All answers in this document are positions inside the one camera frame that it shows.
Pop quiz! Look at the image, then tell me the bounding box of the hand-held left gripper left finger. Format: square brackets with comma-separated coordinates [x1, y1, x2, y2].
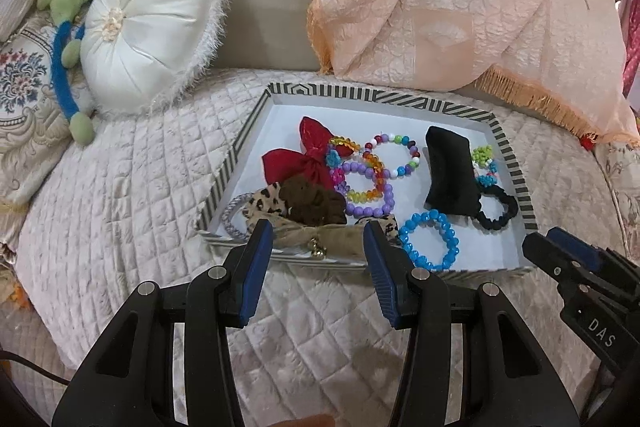
[52, 219, 275, 427]

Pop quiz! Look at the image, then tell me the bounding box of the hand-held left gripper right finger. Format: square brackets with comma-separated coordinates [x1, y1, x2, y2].
[362, 221, 568, 427]

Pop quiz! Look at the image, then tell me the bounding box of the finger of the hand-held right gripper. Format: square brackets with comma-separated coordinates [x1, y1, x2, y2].
[545, 227, 640, 289]
[522, 233, 602, 297]

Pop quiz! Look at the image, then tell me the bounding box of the blue crystal bracelet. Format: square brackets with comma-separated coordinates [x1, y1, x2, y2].
[397, 209, 462, 273]

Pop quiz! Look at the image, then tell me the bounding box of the beige leopard bow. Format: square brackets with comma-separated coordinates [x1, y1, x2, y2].
[264, 213, 402, 262]

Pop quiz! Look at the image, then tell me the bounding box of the purple bead bracelet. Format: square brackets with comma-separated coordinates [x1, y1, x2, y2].
[339, 158, 397, 219]

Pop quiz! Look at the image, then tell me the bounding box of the leopard scrunchie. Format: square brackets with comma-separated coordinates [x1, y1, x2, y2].
[249, 186, 287, 221]

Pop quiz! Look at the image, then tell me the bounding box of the rainbow crystal bracelet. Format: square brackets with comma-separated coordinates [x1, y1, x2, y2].
[344, 156, 389, 204]

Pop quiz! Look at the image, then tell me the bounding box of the brown scrunchie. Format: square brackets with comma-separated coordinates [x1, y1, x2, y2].
[276, 178, 349, 226]

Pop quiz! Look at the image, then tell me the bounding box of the blue pink bead bracelet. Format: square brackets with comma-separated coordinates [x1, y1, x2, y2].
[326, 148, 348, 194]

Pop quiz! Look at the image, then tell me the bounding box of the red bow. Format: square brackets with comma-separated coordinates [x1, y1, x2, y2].
[261, 117, 352, 194]

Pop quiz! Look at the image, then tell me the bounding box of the green white bead bracelet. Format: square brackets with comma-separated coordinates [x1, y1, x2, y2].
[470, 145, 502, 188]

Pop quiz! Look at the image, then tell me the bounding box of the multicolour round bead bracelet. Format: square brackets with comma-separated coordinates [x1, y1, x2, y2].
[362, 133, 422, 181]

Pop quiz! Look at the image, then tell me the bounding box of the striped tray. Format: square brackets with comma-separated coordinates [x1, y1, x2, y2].
[195, 82, 539, 284]

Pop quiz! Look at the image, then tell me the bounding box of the person's left hand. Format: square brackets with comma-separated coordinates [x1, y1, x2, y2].
[279, 413, 337, 427]

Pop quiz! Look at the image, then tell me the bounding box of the black scrunchie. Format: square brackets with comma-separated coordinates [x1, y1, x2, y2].
[471, 186, 520, 236]

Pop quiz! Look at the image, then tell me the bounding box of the cream patterned cushion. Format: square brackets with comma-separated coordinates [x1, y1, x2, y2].
[597, 142, 640, 269]

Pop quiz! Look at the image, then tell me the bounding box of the quilted cream bedspread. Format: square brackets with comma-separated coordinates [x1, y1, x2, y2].
[10, 67, 640, 427]

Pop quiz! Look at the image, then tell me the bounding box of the pink cloth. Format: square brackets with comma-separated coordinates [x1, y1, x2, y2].
[617, 0, 640, 98]

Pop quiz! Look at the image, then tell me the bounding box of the white round cushion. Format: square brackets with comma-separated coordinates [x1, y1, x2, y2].
[78, 0, 232, 116]

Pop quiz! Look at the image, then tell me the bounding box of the peach fringed blanket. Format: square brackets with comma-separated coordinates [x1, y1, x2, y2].
[294, 0, 640, 148]

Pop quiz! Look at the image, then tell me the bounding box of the floral embroidered pillow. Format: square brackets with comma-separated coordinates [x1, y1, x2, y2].
[0, 14, 90, 208]

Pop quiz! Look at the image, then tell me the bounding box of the grey hair tie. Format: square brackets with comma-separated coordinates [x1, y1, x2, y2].
[221, 191, 263, 239]

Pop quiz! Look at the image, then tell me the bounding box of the black cable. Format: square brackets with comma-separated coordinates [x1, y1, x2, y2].
[0, 351, 73, 384]

